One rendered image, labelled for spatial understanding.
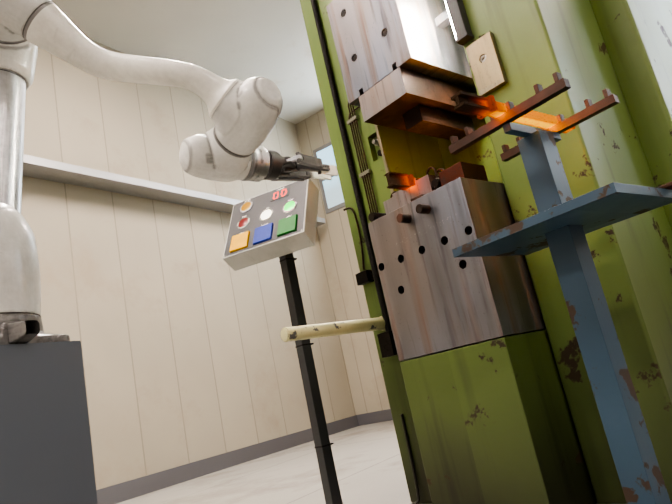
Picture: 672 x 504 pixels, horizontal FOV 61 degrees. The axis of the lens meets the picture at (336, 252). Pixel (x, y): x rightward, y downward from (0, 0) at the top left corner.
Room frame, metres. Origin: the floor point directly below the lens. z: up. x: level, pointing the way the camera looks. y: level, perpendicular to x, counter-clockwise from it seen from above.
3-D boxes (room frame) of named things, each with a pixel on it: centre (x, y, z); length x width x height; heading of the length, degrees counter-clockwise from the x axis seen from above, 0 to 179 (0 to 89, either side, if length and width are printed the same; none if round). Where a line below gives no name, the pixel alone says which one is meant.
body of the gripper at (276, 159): (1.37, 0.10, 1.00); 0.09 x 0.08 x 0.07; 133
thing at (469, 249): (1.28, -0.51, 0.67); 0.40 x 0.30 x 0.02; 40
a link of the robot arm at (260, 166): (1.32, 0.15, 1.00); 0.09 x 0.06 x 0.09; 43
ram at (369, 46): (1.85, -0.44, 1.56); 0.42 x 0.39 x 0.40; 133
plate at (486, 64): (1.59, -0.56, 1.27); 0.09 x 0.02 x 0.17; 43
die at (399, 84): (1.88, -0.41, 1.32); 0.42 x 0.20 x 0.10; 133
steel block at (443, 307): (1.84, -0.45, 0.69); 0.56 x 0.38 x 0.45; 133
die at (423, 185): (1.88, -0.41, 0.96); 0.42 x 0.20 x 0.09; 133
